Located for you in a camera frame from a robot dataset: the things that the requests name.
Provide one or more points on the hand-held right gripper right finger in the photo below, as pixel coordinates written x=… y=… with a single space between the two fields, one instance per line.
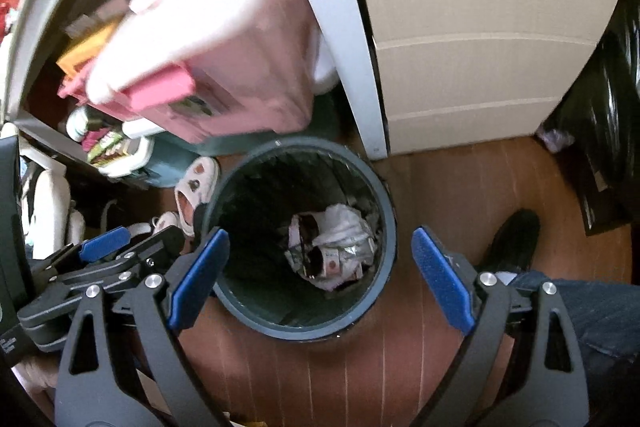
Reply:
x=440 y=277

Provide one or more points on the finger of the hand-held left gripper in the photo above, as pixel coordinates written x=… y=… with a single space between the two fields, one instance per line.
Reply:
x=160 y=247
x=105 y=243

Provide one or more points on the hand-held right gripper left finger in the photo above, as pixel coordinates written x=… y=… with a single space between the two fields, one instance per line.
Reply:
x=200 y=277

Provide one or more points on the dark round trash bin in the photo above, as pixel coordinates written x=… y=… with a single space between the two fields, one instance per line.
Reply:
x=250 y=187

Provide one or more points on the white trash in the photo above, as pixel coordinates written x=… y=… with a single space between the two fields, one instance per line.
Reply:
x=327 y=283

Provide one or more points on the white tissue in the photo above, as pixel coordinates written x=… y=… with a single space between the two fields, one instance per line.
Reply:
x=340 y=222

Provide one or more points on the pink slipper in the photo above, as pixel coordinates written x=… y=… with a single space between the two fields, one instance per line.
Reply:
x=167 y=221
x=197 y=177

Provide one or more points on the white leather chair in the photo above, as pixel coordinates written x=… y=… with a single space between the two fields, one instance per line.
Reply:
x=45 y=207

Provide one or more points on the white sock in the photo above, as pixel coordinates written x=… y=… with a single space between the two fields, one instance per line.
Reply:
x=505 y=278

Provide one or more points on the teal box white lid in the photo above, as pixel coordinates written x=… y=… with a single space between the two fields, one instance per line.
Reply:
x=165 y=167

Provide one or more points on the black shoe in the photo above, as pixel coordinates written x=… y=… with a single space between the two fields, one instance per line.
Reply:
x=515 y=237

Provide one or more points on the green snack packets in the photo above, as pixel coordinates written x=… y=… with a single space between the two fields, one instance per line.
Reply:
x=107 y=149

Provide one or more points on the small white bottle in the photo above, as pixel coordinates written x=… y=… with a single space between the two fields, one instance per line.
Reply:
x=77 y=124

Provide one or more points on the pink plastic basket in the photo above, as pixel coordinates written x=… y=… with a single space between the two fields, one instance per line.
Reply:
x=75 y=92

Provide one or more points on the person's right leg in jeans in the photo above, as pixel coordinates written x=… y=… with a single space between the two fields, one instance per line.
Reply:
x=600 y=317

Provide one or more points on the purple plastic scrap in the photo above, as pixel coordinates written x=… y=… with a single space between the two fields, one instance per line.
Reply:
x=557 y=139

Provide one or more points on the yellow box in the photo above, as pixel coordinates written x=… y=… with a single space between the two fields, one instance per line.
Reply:
x=85 y=49

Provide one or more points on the pink plastic storage box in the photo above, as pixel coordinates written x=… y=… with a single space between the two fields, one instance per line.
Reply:
x=240 y=57

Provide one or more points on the black plastic bag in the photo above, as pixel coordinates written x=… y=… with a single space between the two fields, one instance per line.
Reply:
x=600 y=107

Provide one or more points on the beige drawer cabinet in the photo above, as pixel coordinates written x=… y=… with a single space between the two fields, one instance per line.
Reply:
x=475 y=7

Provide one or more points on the grey frame desk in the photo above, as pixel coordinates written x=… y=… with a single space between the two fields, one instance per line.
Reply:
x=340 y=32

